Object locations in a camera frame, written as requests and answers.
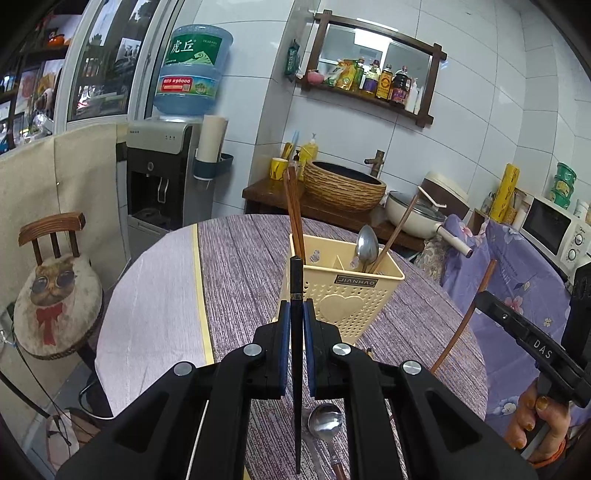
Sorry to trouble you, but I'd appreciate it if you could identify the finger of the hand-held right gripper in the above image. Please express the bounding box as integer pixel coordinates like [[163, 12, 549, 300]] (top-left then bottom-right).
[[475, 290, 586, 385]]

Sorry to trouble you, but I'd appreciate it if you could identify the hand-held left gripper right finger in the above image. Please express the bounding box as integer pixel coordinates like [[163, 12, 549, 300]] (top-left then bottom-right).
[[302, 299, 539, 480]]

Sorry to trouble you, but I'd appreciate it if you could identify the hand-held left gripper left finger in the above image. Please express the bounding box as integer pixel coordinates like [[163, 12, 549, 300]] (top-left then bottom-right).
[[55, 300, 293, 480]]

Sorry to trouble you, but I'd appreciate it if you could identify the cream plastic utensil holder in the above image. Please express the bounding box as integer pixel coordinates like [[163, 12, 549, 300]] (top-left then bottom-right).
[[276, 233, 406, 347]]

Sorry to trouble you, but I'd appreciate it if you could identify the black chopstick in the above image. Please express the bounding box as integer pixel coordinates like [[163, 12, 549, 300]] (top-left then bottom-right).
[[289, 257, 304, 475]]

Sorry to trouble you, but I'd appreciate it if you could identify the wooden-handled steel spoon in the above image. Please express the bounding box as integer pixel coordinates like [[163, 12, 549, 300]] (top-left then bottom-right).
[[307, 403, 347, 480]]

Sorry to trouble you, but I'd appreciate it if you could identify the engraved steel spoon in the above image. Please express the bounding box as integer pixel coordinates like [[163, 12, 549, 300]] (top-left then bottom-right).
[[355, 224, 379, 274]]

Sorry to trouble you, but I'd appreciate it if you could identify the person's right hand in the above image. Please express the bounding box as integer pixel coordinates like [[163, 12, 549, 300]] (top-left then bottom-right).
[[505, 381, 573, 464]]

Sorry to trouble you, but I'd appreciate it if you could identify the white microwave oven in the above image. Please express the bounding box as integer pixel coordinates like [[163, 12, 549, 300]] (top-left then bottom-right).
[[519, 194, 591, 273]]

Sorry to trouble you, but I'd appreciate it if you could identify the brown floral cushion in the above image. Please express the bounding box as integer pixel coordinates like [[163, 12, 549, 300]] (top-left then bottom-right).
[[413, 235, 446, 278]]

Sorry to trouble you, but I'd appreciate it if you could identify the glass jar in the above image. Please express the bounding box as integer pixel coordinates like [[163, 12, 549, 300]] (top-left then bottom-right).
[[510, 187, 529, 229]]

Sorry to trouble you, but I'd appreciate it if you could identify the yellow wrap roll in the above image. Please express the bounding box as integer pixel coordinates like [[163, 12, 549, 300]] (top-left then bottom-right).
[[489, 163, 520, 222]]

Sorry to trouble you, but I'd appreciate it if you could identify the stack of green cups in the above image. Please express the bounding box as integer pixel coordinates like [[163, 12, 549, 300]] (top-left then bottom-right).
[[551, 162, 578, 209]]

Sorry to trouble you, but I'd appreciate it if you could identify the pale yellow-edged table cover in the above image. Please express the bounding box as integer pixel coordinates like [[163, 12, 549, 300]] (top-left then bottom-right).
[[95, 222, 218, 416]]

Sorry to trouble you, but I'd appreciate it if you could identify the dark wooden counter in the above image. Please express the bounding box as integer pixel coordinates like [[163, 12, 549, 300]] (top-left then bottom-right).
[[242, 178, 430, 252]]

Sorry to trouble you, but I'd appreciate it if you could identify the cream pan with lid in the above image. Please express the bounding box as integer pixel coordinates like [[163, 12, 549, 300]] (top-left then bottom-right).
[[385, 191, 474, 258]]

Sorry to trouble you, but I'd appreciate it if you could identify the white ladle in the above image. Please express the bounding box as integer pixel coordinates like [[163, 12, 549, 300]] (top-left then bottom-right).
[[418, 186, 448, 209]]

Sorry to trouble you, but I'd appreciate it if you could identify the cream rice cooker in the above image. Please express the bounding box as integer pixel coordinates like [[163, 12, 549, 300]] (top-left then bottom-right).
[[422, 171, 471, 215]]

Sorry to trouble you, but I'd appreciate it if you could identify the woven basket sink basin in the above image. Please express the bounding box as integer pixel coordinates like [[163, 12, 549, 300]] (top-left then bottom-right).
[[302, 160, 387, 213]]

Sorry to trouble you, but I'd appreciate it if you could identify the yellow soap pump bottle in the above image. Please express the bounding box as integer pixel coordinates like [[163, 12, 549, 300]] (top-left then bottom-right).
[[299, 132, 319, 178]]

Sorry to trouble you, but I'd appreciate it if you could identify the bronze faucet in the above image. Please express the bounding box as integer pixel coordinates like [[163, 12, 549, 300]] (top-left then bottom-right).
[[364, 149, 386, 178]]

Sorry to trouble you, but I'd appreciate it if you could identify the grey water dispenser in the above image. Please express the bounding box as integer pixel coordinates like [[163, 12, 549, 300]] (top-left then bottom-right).
[[126, 117, 204, 245]]

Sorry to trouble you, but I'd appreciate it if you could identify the cat print seat cushion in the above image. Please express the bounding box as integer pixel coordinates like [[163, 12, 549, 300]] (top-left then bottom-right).
[[13, 256, 105, 361]]

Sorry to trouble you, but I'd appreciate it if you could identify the pale plastic bag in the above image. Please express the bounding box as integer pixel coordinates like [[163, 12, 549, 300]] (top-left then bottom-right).
[[44, 406, 107, 476]]

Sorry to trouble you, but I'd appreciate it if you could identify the wooden chair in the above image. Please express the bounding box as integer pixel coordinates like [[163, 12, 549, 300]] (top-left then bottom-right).
[[17, 212, 116, 416]]

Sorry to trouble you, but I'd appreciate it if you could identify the dark soy sauce bottle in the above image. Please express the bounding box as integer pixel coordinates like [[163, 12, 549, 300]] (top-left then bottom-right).
[[390, 66, 413, 108]]

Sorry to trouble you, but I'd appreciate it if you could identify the brown label sauce bottle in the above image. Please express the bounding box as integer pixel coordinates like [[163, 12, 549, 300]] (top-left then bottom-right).
[[376, 65, 394, 100]]

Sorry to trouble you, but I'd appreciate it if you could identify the yellow seasoning packet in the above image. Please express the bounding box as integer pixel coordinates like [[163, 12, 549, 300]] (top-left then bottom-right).
[[336, 59, 358, 90]]

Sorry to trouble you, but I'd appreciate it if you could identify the beige cardboard panel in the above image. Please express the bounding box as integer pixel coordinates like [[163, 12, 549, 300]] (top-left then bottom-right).
[[0, 122, 132, 333]]

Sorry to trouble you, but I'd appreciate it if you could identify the cooking oil bottle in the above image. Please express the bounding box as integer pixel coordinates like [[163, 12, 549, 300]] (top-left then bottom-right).
[[362, 60, 382, 96]]

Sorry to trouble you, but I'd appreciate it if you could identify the green hanging packet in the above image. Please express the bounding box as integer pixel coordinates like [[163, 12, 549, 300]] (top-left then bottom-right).
[[284, 39, 302, 83]]

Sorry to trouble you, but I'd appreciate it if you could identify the blue water jug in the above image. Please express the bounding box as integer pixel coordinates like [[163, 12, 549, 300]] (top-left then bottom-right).
[[153, 24, 234, 121]]

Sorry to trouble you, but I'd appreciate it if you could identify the white sliding window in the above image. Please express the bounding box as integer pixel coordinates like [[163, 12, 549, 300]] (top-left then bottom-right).
[[65, 0, 185, 125]]

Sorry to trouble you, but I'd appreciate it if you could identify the wooden display shelf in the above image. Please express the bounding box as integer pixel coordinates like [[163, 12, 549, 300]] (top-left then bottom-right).
[[0, 11, 81, 153]]

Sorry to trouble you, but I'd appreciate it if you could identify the blue-grey wall rack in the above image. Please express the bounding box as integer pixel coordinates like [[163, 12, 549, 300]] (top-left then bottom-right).
[[191, 152, 235, 182]]

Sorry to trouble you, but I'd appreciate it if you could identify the dark wooden wall shelf frame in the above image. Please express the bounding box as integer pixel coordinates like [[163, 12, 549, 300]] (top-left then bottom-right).
[[295, 10, 448, 129]]

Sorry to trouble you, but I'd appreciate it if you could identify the black cable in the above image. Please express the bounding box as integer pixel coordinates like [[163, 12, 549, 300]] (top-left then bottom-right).
[[0, 332, 75, 444]]

